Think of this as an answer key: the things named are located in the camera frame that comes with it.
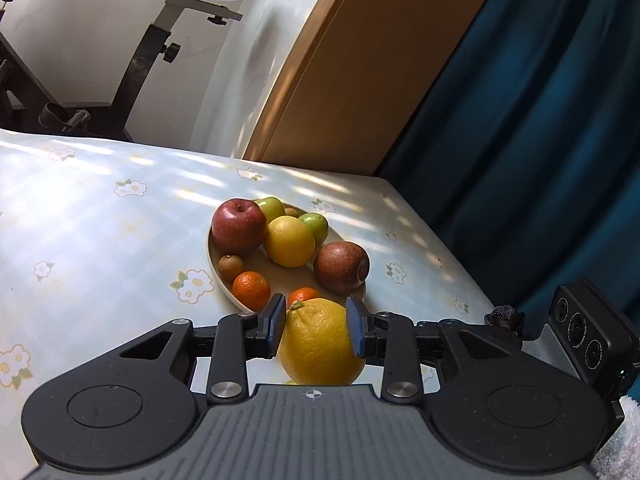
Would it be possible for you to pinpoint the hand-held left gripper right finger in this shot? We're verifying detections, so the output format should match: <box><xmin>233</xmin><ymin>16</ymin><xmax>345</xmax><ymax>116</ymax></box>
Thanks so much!
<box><xmin>346</xmin><ymin>296</ymin><xmax>511</xmax><ymax>405</ymax></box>

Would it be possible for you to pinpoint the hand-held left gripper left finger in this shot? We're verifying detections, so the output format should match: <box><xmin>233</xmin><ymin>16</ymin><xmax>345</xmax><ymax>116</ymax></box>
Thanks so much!
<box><xmin>119</xmin><ymin>294</ymin><xmax>287</xmax><ymax>406</ymax></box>

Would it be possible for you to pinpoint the large yellow lemon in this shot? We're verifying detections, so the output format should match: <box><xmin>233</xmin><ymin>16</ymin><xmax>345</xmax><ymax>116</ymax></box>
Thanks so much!
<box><xmin>278</xmin><ymin>298</ymin><xmax>367</xmax><ymax>386</ymax></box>

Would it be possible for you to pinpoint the beige oval plate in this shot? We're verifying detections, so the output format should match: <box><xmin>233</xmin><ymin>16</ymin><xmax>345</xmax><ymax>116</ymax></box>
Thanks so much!
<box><xmin>206</xmin><ymin>200</ymin><xmax>367</xmax><ymax>318</ymax></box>

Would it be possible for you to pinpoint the large red apple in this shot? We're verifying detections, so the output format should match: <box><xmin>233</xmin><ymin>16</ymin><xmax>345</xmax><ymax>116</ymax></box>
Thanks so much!
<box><xmin>211</xmin><ymin>199</ymin><xmax>267</xmax><ymax>255</ymax></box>

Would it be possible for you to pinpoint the green apple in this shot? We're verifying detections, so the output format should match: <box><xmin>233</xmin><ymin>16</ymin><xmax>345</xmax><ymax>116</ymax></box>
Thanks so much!
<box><xmin>298</xmin><ymin>213</ymin><xmax>329</xmax><ymax>247</ymax></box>
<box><xmin>254</xmin><ymin>197</ymin><xmax>286</xmax><ymax>223</ymax></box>

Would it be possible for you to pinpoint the mandarin orange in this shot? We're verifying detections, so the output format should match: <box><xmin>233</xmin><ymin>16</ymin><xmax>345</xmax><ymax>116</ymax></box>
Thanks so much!
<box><xmin>233</xmin><ymin>271</ymin><xmax>271</xmax><ymax>312</ymax></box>
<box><xmin>288</xmin><ymin>287</ymin><xmax>321</xmax><ymax>308</ymax></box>

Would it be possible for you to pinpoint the brownish red apple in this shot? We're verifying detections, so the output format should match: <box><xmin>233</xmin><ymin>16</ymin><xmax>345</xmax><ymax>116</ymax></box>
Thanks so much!
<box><xmin>313</xmin><ymin>241</ymin><xmax>371</xmax><ymax>295</ymax></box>

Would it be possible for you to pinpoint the dark patterned cloth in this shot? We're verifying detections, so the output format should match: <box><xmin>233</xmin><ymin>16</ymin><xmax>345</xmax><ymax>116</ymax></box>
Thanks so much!
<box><xmin>484</xmin><ymin>305</ymin><xmax>526</xmax><ymax>335</ymax></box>

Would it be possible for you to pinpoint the small yellow lemon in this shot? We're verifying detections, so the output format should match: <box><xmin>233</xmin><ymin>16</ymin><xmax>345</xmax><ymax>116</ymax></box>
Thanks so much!
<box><xmin>264</xmin><ymin>215</ymin><xmax>316</xmax><ymax>268</ymax></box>

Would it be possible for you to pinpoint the light blue fluffy blanket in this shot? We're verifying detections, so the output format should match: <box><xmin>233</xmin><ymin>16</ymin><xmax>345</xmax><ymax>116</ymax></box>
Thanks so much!
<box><xmin>592</xmin><ymin>395</ymin><xmax>640</xmax><ymax>480</ymax></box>

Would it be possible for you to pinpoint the dark teal curtain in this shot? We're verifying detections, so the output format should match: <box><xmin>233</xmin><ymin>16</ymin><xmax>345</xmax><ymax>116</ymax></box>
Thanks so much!
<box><xmin>377</xmin><ymin>0</ymin><xmax>640</xmax><ymax>331</ymax></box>

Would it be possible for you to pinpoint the wooden panel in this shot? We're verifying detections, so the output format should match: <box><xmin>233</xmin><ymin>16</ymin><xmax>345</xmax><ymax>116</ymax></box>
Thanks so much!
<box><xmin>243</xmin><ymin>0</ymin><xmax>511</xmax><ymax>178</ymax></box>

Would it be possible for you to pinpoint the black exercise bike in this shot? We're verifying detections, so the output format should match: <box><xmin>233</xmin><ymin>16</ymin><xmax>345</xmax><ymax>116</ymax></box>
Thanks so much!
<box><xmin>0</xmin><ymin>0</ymin><xmax>262</xmax><ymax>142</ymax></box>

